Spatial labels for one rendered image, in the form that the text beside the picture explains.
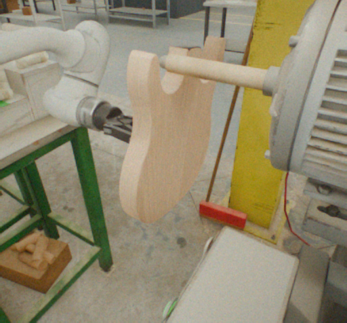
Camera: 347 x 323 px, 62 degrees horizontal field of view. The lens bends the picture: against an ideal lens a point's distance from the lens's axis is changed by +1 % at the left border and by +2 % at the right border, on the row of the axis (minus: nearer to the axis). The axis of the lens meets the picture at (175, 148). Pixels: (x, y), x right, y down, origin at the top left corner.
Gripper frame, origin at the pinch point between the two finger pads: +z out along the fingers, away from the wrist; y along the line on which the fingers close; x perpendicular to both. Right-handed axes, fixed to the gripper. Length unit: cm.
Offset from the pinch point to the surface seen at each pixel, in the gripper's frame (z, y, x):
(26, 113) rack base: -56, -1, -8
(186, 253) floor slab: -15, -60, -96
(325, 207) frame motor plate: 35.6, 15.1, 5.1
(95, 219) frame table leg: -45, -20, -61
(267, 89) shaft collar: 23.1, 10.4, 18.3
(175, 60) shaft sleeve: 6.2, 9.7, 19.9
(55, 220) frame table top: -79, -24, -81
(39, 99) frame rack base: -56, -6, -4
